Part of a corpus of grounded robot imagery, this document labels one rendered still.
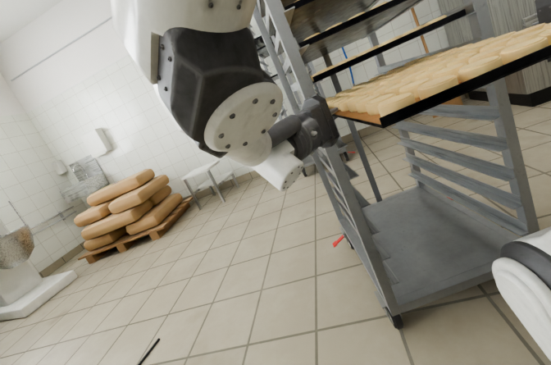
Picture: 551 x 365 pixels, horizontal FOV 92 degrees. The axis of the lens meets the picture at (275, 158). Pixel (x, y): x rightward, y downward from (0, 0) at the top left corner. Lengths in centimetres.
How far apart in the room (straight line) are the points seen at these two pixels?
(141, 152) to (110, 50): 137
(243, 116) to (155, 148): 385
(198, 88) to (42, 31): 471
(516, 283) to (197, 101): 51
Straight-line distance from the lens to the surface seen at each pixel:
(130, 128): 418
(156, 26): 18
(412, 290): 103
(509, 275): 56
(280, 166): 44
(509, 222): 111
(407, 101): 41
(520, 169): 98
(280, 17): 71
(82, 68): 450
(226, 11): 18
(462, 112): 101
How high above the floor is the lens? 87
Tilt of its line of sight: 12 degrees down
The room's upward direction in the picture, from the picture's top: 24 degrees counter-clockwise
